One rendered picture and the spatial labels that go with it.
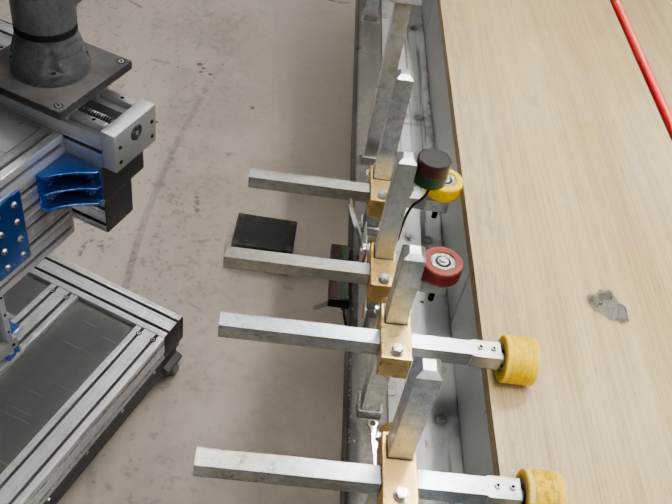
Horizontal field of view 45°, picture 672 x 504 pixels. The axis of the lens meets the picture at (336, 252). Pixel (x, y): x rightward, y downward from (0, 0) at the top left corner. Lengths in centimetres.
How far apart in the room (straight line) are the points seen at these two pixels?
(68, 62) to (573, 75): 128
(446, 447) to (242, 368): 96
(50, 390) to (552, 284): 126
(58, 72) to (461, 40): 110
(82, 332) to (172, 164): 102
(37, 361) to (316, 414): 78
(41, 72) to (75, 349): 86
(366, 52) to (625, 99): 78
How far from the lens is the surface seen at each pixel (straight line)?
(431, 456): 162
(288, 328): 130
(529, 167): 185
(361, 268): 155
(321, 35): 398
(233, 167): 310
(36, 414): 213
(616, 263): 170
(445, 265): 154
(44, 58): 163
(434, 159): 143
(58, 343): 225
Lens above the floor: 196
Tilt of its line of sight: 44 degrees down
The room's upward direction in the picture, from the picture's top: 11 degrees clockwise
